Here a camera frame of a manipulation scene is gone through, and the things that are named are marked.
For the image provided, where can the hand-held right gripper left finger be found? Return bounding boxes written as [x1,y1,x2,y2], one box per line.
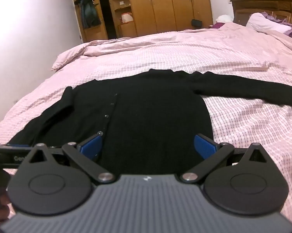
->
[25,133,116,184]

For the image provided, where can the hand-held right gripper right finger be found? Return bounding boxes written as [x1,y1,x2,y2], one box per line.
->
[180,134,269,184]

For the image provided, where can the black knit cardigan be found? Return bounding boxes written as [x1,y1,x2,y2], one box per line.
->
[8,68,292,175]

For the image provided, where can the pink checked blanket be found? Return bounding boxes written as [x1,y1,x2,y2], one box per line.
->
[0,21,292,220]

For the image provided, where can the white plush toy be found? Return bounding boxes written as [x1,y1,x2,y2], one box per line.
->
[215,15,234,24]

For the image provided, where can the dark hanging jacket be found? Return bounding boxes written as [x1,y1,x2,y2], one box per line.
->
[74,0,102,29]

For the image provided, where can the light pink pillow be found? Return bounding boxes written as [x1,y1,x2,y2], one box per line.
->
[247,12,292,33]

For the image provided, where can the wooden shelf unit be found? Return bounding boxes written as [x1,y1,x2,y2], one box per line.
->
[59,0,138,42]

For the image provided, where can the wooden wardrobe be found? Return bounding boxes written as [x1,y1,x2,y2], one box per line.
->
[125,0,213,37]

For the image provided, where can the purple ruffled pillow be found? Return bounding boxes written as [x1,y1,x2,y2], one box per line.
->
[262,11,292,38]

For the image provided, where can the dark wooden headboard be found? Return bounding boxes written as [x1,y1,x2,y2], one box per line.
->
[230,0,292,28]

